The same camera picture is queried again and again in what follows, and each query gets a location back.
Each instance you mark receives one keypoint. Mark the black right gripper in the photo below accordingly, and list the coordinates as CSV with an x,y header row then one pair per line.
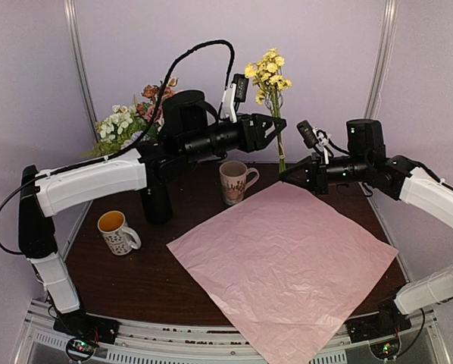
x,y
308,163

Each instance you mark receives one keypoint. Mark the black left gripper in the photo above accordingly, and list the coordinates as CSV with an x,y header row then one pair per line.
x,y
251,142

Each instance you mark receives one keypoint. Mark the yellow small flower bunch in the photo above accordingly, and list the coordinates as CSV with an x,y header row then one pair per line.
x,y
267,76

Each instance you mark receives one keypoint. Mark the pink tissue wrapping sheet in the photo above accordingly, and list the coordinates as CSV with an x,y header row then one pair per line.
x,y
285,268

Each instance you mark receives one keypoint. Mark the mauve and white flower stem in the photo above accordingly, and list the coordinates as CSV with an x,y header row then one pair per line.
x,y
153,114

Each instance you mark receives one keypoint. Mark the orange brown flower stem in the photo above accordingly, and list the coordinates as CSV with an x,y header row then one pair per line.
x,y
151,94

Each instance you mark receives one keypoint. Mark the white green hydrangea bunch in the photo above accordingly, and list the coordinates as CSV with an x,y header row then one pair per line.
x,y
117,127

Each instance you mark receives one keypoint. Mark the pink rose stem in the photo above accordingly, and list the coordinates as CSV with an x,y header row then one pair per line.
x,y
172,83

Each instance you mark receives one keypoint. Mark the blue white hydrangea bunch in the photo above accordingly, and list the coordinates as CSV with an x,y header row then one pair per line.
x,y
133,139

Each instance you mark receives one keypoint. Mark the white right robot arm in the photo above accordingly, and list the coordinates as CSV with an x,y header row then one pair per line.
x,y
400,178

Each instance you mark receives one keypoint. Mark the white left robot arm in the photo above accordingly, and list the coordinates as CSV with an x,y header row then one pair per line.
x,y
185,139

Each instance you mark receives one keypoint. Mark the black tall vase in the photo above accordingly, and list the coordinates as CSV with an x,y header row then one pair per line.
x,y
156,204

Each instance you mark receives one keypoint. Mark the cream printed mug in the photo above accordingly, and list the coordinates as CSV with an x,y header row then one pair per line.
x,y
235,178

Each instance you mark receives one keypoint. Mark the floral mug yellow inside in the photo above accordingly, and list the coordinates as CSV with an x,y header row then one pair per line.
x,y
119,237

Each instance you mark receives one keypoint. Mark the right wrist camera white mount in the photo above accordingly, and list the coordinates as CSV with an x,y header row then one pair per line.
x,y
318,140

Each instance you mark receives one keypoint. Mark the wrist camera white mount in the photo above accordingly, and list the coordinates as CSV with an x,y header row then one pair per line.
x,y
318,140
233,95

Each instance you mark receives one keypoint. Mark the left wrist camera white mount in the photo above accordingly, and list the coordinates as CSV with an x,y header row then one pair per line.
x,y
233,95

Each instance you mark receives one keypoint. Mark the right aluminium frame post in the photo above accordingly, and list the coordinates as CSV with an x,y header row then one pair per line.
x,y
383,58

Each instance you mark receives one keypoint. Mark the aluminium frame post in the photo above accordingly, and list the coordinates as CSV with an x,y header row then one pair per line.
x,y
383,58
70,11

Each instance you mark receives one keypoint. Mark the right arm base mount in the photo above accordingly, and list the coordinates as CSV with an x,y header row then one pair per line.
x,y
383,331

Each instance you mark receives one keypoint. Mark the left aluminium frame post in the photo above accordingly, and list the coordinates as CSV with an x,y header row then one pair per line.
x,y
70,11

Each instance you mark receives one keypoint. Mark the white vented front rail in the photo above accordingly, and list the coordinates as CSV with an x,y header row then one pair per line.
x,y
146,342

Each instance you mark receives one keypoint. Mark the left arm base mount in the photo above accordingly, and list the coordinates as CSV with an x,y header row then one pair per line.
x,y
87,333

